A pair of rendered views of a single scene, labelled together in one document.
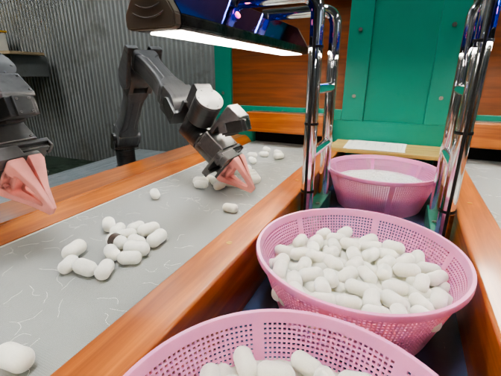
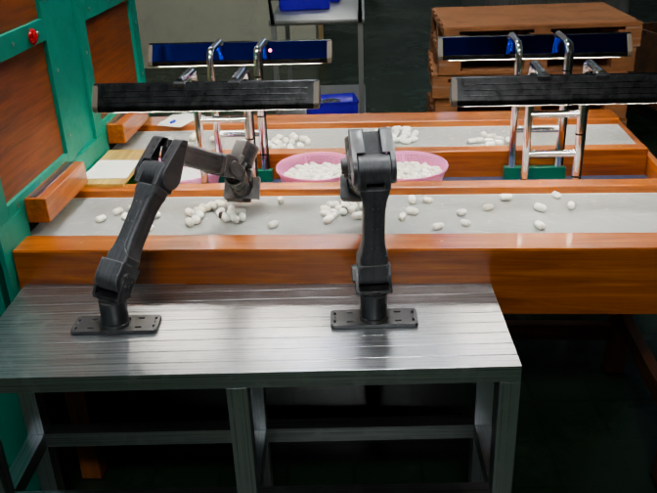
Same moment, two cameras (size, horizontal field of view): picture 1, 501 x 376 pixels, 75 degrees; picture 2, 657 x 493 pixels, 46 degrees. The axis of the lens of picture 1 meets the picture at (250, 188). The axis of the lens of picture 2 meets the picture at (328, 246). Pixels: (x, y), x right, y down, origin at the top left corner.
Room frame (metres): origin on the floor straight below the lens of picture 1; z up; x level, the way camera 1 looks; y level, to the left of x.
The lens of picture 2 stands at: (1.18, 2.09, 1.61)
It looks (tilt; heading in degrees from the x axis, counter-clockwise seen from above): 25 degrees down; 250
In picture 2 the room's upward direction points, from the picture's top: 2 degrees counter-clockwise
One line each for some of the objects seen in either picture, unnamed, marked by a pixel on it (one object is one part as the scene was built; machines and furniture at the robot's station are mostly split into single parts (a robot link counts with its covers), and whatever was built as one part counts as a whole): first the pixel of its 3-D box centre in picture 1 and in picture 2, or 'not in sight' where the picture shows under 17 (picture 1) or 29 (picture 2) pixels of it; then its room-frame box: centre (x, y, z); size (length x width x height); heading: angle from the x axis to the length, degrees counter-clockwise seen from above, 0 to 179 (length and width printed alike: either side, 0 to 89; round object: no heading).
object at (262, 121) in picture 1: (287, 122); (58, 190); (1.17, -0.13, 0.83); 0.30 x 0.06 x 0.07; 65
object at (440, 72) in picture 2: not in sight; (521, 81); (-1.64, -1.98, 0.41); 1.15 x 0.79 x 0.81; 156
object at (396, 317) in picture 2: not in sight; (373, 305); (0.54, 0.65, 0.71); 0.20 x 0.07 x 0.08; 158
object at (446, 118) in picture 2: not in sight; (372, 140); (0.00, -0.57, 0.67); 1.81 x 0.12 x 0.19; 155
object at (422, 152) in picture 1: (387, 149); (115, 167); (0.98, -0.42, 0.77); 0.33 x 0.15 x 0.01; 65
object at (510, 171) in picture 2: not in sight; (534, 105); (-0.34, -0.03, 0.90); 0.20 x 0.19 x 0.45; 155
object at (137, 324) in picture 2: (126, 159); (113, 311); (1.10, 0.43, 0.71); 0.20 x 0.07 x 0.08; 158
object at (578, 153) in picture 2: not in sight; (558, 143); (-0.17, 0.34, 0.90); 0.20 x 0.19 x 0.45; 155
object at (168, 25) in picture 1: (250, 27); (206, 94); (0.74, 0.00, 1.08); 0.62 x 0.08 x 0.07; 155
